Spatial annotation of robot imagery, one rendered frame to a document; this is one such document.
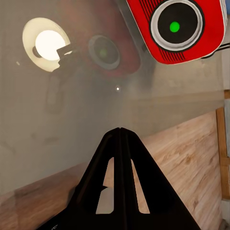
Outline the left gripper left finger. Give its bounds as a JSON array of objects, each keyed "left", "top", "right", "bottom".
[{"left": 55, "top": 127, "right": 128, "bottom": 230}]

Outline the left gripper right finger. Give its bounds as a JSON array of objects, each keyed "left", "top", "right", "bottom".
[{"left": 121, "top": 127, "right": 201, "bottom": 230}]

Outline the radio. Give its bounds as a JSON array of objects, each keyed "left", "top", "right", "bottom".
[{"left": 126, "top": 0, "right": 230, "bottom": 65}]

